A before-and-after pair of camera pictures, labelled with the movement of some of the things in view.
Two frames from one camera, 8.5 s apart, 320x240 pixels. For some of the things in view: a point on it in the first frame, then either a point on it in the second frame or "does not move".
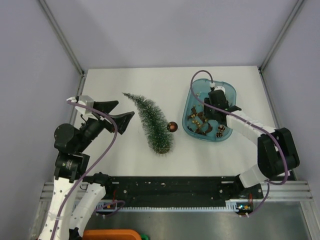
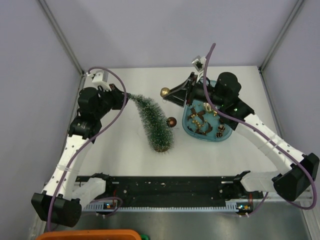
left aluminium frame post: [62, 36] does not move
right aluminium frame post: [280, 35] does not move
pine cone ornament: [221, 128] does not move
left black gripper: [122, 120] → [118, 96]
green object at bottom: [144, 237] does not move
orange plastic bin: [110, 234] does not move
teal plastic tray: [195, 125] does not move
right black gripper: [207, 113] → [179, 95]
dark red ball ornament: [172, 126] → [172, 121]
